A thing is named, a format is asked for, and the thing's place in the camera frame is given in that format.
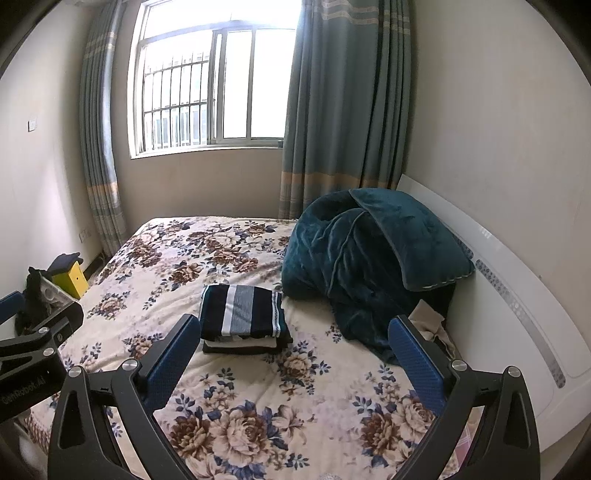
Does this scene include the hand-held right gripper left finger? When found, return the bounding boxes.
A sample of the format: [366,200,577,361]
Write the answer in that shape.
[48,314,201,480]

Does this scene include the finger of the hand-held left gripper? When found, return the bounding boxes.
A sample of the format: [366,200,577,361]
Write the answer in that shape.
[0,302,85,367]
[0,292,25,326]

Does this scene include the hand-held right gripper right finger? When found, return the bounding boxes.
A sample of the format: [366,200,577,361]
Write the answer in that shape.
[388,315,541,480]

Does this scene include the navy striped sweater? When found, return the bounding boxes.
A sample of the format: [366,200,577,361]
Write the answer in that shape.
[198,285,294,344]

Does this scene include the black bag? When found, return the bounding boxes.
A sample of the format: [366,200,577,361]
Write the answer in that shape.
[14,267,51,335]

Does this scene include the white plastic box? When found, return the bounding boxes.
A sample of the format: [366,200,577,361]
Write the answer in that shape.
[39,277,78,315]

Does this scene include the beige cloth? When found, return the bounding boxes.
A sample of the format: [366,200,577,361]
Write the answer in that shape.
[409,300,458,361]

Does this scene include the folded white garment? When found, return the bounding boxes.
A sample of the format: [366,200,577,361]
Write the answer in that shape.
[203,336,278,348]

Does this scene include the yellow box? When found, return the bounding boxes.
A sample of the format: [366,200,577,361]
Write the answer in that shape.
[52,263,89,300]

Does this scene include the folded dark garment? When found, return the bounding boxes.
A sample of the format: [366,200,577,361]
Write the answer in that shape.
[202,342,283,356]

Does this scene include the dark blue cloth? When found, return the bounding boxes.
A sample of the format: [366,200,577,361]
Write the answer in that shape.
[48,251,84,274]

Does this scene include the pink mattress cover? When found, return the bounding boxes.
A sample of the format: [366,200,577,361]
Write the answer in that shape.
[445,406,485,480]

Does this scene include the white headboard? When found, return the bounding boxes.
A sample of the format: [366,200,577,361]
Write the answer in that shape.
[397,173,580,455]

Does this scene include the teal plush blanket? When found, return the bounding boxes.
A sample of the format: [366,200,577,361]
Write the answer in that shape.
[281,189,458,367]

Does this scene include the teal plush pillow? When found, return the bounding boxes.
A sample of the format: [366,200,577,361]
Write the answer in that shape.
[348,187,476,292]

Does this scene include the floral bed sheet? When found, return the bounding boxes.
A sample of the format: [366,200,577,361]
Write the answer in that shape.
[23,217,462,480]

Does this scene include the narrow teal curtain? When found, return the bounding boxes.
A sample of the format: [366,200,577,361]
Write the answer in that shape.
[79,0,129,257]

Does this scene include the wide teal curtain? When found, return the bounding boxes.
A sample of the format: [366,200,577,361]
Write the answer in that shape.
[278,0,413,222]

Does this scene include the barred window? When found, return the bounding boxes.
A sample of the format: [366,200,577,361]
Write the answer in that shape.
[127,0,305,160]

